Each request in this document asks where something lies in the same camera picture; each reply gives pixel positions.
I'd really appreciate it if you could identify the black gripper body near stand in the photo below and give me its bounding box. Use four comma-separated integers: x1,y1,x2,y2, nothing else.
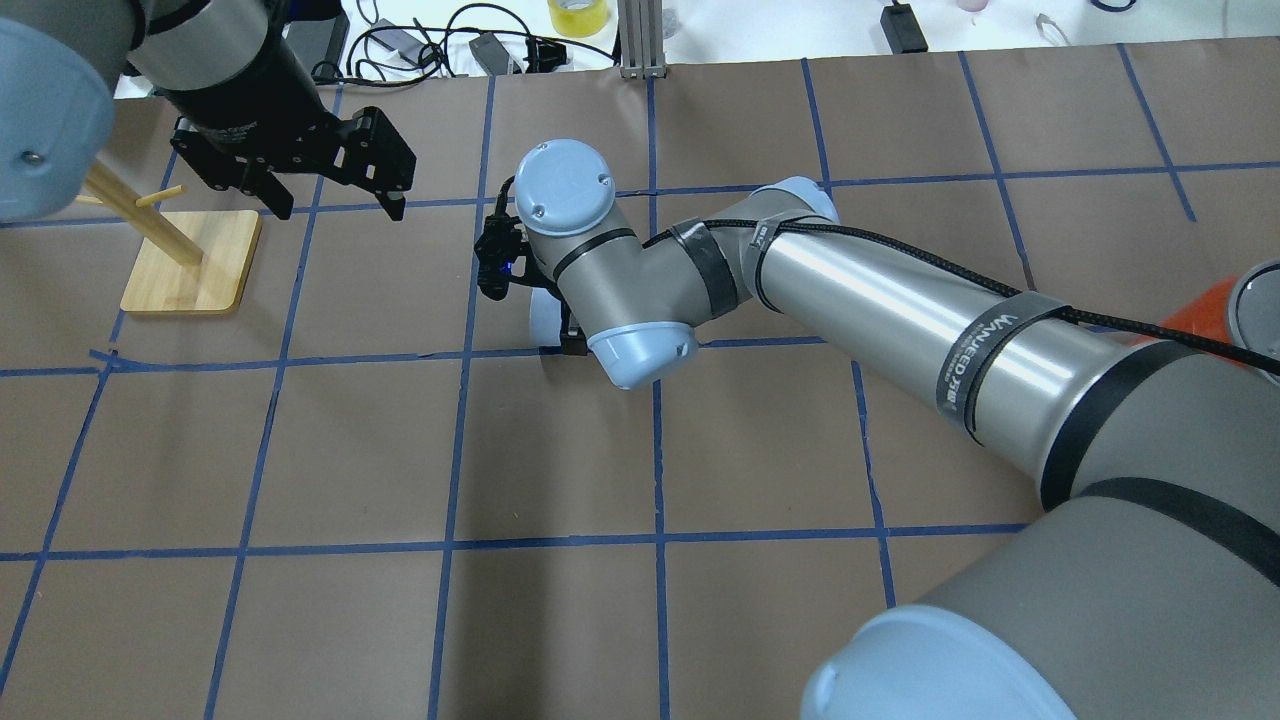
160,40,416,197

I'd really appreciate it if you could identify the yellow tape roll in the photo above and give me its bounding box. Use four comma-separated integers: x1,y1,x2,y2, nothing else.
547,0,611,38

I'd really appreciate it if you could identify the black power adapter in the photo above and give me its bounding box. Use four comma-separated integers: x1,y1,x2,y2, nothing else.
879,1,929,55

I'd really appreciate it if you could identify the wooden cup stand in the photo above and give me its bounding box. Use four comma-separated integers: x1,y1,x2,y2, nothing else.
84,160,262,316

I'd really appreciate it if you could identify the silver robot arm near stand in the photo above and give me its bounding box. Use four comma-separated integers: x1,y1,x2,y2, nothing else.
1,1,416,222

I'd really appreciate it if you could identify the orange can with grey lid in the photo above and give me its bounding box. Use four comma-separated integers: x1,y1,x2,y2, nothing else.
1162,259,1279,361

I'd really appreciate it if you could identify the silver robot arm near can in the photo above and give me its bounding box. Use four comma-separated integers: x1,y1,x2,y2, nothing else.
474,138,1279,719

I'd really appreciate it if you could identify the black gripper body near can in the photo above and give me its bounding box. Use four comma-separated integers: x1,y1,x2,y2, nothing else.
474,178,590,356

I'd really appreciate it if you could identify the aluminium frame post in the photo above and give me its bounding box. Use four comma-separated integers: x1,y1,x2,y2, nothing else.
617,1,668,79

